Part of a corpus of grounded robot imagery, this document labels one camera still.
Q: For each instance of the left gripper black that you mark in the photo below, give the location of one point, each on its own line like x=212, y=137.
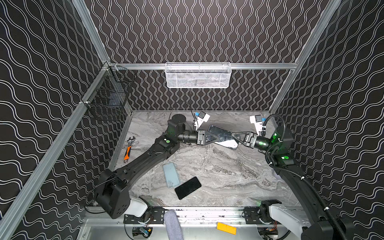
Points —
x=201, y=137

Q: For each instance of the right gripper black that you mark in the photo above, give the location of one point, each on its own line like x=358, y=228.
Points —
x=250, y=140

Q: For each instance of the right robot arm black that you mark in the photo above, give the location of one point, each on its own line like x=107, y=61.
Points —
x=322, y=223

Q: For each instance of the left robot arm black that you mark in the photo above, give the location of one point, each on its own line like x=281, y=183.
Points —
x=112, y=191

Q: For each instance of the black phone on table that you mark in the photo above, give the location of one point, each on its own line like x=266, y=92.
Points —
x=187, y=188

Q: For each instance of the light blue phone case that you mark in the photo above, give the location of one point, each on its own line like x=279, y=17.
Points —
x=171, y=175

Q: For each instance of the white mesh basket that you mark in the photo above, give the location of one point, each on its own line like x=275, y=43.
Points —
x=193, y=75

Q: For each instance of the orange adjustable wrench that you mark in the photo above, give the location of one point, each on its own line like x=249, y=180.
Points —
x=128, y=150

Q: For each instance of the yellow card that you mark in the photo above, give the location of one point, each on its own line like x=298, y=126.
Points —
x=226, y=228

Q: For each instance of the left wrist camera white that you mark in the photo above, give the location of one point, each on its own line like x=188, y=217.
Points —
x=200, y=118

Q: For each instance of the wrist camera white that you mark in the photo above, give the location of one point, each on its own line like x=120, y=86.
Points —
x=258, y=121
x=200, y=118

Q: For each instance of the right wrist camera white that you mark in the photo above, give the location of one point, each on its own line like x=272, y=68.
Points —
x=258, y=121

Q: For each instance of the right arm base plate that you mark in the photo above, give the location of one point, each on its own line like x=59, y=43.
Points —
x=258, y=216

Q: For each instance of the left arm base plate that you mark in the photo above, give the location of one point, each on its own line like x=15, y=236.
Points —
x=152, y=216

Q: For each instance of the black wire basket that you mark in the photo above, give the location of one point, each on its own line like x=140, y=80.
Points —
x=109, y=101

